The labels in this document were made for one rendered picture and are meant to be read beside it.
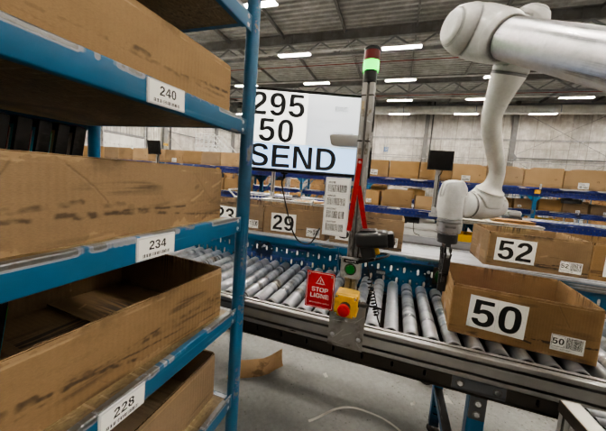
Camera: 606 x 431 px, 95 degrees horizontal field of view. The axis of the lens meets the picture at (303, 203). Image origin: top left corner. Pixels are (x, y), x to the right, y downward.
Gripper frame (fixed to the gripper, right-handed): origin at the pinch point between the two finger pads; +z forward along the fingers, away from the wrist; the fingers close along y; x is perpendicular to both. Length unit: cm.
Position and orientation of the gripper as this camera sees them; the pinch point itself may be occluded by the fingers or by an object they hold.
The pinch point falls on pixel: (441, 281)
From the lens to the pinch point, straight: 130.5
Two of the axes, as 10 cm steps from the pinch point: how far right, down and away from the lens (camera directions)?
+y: -3.2, 0.6, -9.5
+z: -0.7, 9.9, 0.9
